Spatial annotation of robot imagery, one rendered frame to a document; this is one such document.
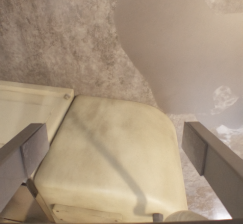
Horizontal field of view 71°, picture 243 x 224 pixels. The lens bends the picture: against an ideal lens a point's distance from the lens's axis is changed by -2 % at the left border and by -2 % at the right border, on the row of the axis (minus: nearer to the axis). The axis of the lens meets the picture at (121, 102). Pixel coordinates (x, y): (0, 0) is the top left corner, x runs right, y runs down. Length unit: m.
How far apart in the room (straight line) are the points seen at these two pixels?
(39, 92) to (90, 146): 0.54
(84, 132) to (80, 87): 0.33
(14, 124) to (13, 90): 0.33
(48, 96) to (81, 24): 0.51
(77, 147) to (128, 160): 0.25
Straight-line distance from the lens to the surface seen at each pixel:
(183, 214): 0.57
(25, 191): 0.92
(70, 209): 0.98
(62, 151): 0.89
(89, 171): 0.82
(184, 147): 0.17
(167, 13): 0.91
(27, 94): 1.28
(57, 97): 1.19
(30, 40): 1.13
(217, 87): 1.15
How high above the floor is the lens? 0.89
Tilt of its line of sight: 50 degrees down
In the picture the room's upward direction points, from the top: 170 degrees counter-clockwise
